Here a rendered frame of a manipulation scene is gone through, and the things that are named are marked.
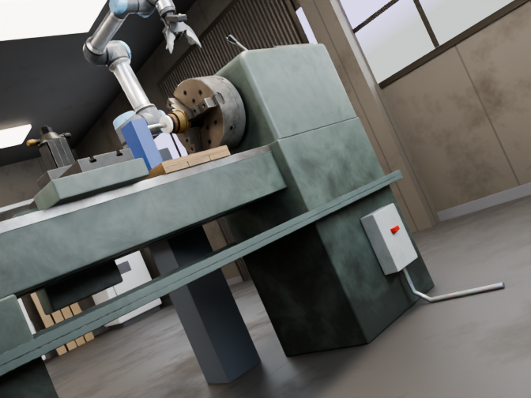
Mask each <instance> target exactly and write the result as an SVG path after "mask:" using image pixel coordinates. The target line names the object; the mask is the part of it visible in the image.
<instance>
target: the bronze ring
mask: <svg viewBox="0 0 531 398"><path fill-rule="evenodd" d="M164 116H165V115H164ZM167 116H168V117H170V119H171V120H172V122H173V130H172V132H171V133H169V134H172V133H173V134H177V133H185V132H186V131H187V129H188V128H189V127H190V124H191V122H188V119H187V116H186V115H185V113H184V112H183V111H181V110H176V111H174V112H171V113H169V114H167Z"/></svg>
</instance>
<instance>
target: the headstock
mask: <svg viewBox="0 0 531 398"><path fill-rule="evenodd" d="M213 76H220V77H223V78H225V79H227V80H228V81H230V82H231V83H232V84H233V85H234V87H235V88H236V90H237V91H238V93H239V95H240V97H241V99H242V101H243V106H244V109H245V115H246V125H245V130H244V133H243V137H242V139H241V141H240V142H239V143H238V144H237V145H236V146H235V147H234V148H233V149H231V150H229V152H230V154H231V155H230V156H232V155H235V154H238V153H241V152H245V151H248V150H251V149H254V148H259V147H262V146H265V145H270V144H272V143H273V142H274V141H276V140H279V139H281V138H285V137H290V136H292V135H296V134H299V133H304V132H307V131H310V130H315V129H317V128H321V127H323V126H328V125H332V124H334V123H338V122H343V121H345V120H349V119H351V118H356V113H355V111H354V110H353V107H352V105H351V103H350V101H349V98H348V96H347V94H346V92H345V89H344V87H343V85H342V83H341V80H340V78H339V76H338V74H337V71H336V70H335V68H334V65H333V63H332V61H331V58H330V56H329V54H328V52H327V49H326V47H325V46H324V45H323V44H321V43H319V44H310V45H301V46H292V47H275V48H266V49H257V50H248V51H243V52H241V53H240V54H239V55H237V56H236V57H235V58H234V59H232V60H231V61H230V62H229V63H228V64H227V65H226V66H224V67H223V68H222V69H221V70H219V71H218V72H217V73H216V74H214V75H213ZM245 82H246V83H245ZM244 83H245V84H244ZM248 94H249V95H248ZM247 97H248V98H247ZM250 98H251V99H250ZM256 101H257V102H256ZM255 108H256V109H255ZM259 108H260V109H259ZM259 113H260V114H259ZM261 115H262V116H261ZM256 119H257V120H256ZM262 124H263V125H262Z"/></svg>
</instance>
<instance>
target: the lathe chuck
mask: <svg viewBox="0 0 531 398"><path fill-rule="evenodd" d="M217 93H218V94H219V95H220V96H221V98H222V100H223V101H224V104H222V103H219V104H218V105H217V106H216V107H214V108H213V109H212V110H211V111H210V112H209V113H208V114H207V115H206V116H205V117H204V118H203V119H199V120H195V121H191V124H190V127H191V126H202V128H201V142H202V149H203V151H205V150H209V149H212V148H217V147H220V146H224V145H227V147H228V149H230V147H232V146H233V144H234V143H235V140H236V138H237V136H238V133H239V108H238V105H237V102H236V101H235V97H234V96H233V94H232V92H231V90H230V89H229V87H228V86H227V85H226V84H225V83H224V82H223V81H221V80H219V79H217V78H215V77H196V78H190V79H186V80H184V81H182V82H181V83H180V84H179V85H178V87H177V88H176V90H175V91H174V94H173V96H174V97H176V98H177V99H178V100H180V101H181V102H182V103H184V104H185V105H186V106H187V107H189V108H190V109H191V108H192V106H193V105H197V104H199V103H200V102H201V101H202V100H203V99H206V98H210V97H213V96H215V95H216V94H217ZM231 124H234V130H233V131H232V132H229V130H228V128H229V126H230V125H231ZM176 136H177V138H178V139H179V141H180V143H181V144H182V146H183V147H184V148H185V149H186V150H187V151H189V147H188V144H184V140H183V137H179V134H178V133H177V134H176Z"/></svg>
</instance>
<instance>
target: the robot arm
mask: <svg viewBox="0 0 531 398"><path fill-rule="evenodd" d="M109 7H110V10H109V11H108V13H107V15H106V16H105V18H104V19H103V20H102V22H101V23H100V25H99V27H98V28H97V30H96V31H95V32H94V34H93V35H92V37H89V38H88V39H87V40H86V42H85V45H84V48H83V51H84V55H85V58H86V59H87V60H88V62H90V63H91V64H93V65H94V66H107V67H108V69H109V70H110V71H111V72H113V73H115V76H116V77H117V78H118V80H119V83H120V84H121V86H122V88H123V90H124V92H125V93H126V96H127V98H128V99H129V101H130V103H131V105H132V107H133V109H134V110H135V112H134V111H128V112H126V113H124V114H122V115H120V116H118V117H117V118H116V119H115V120H114V121H113V125H114V127H115V130H116V133H117V134H118V136H119V140H120V141H121V144H122V146H123V149H126V148H129V147H128V145H127V143H126V140H125V137H124V136H123V134H122V131H121V128H123V127H124V126H125V125H126V124H127V123H128V122H129V121H130V120H134V119H139V118H144V119H145V121H146V123H147V125H148V126H150V125H154V124H158V123H160V118H161V117H162V116H164V115H165V113H164V112H163V111H161V110H157V109H156V106H155V105H154V104H151V103H150V102H149V100H148V98H147V96H146V94H145V93H144V91H143V89H142V87H141V85H140V84H139V82H138V80H137V78H136V76H135V75H134V72H133V70H132V69H131V67H130V59H131V54H130V49H129V47H128V46H127V44H126V43H124V42H123V41H117V40H112V41H110V40H111V38H112V37H113V36H114V34H115V33H116V32H117V30H118V29H119V27H120V26H121V24H122V23H123V22H124V20H125V19H126V17H127V16H128V15H129V14H130V13H137V14H138V15H139V16H140V17H148V16H149V15H150V14H152V13H153V11H154V10H155V9H157V10H158V12H159V14H160V16H161V21H163V22H164V24H165V28H164V30H163V31H162V32H163V34H164V37H165V39H166V40H167V43H168V44H167V46H166V49H168V50H169V51H170V53H171V54H172V52H173V49H174V48H173V44H174V43H173V41H174V40H177V39H181V38H182V34H183V32H185V33H184V36H185V37H186V38H187V39H188V43H189V44H191V45H192V44H194V43H196V45H197V46H198V47H200V48H201V44H200V43H199V41H198V38H197V36H196V35H195V34H194V32H193V30H192V29H191V28H190V27H189V26H188V25H186V24H185V23H184V22H183V21H186V14H181V13H178V14H175V13H176V11H175V6H174V4H173V2H172V0H110V2H109ZM150 132H151V134H152V136H154V135H158V134H161V133H163V131H162V130H161V129H158V130H151V131H150Z"/></svg>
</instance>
